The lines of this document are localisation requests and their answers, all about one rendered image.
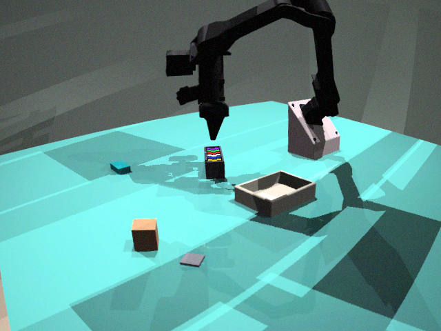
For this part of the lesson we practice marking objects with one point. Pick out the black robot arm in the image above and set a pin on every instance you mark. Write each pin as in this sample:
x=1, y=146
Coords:
x=214, y=40

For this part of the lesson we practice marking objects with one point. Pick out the tan cube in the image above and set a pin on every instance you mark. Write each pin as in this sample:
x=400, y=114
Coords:
x=145, y=234

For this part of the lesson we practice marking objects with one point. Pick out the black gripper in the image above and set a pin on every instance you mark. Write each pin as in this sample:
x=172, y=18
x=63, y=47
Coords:
x=213, y=109

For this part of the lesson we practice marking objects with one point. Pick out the small teal block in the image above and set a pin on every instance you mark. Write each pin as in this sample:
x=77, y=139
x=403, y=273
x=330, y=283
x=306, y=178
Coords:
x=120, y=167

